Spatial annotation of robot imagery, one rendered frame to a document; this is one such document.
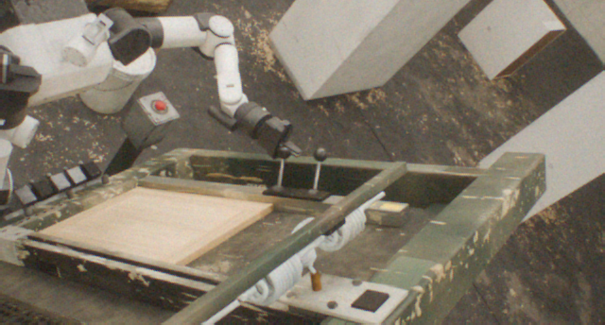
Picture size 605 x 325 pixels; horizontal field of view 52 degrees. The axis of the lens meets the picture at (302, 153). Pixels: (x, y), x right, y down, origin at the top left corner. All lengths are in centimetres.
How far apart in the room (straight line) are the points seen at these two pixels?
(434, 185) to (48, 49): 104
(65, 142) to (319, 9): 181
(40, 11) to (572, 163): 402
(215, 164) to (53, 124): 130
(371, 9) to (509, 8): 268
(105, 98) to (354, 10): 159
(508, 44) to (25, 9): 519
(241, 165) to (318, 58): 214
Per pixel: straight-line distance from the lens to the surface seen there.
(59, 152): 319
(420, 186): 171
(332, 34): 404
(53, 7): 173
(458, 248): 115
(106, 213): 191
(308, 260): 101
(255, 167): 203
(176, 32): 189
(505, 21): 634
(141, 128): 229
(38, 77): 128
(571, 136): 493
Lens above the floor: 254
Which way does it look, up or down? 40 degrees down
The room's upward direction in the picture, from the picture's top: 45 degrees clockwise
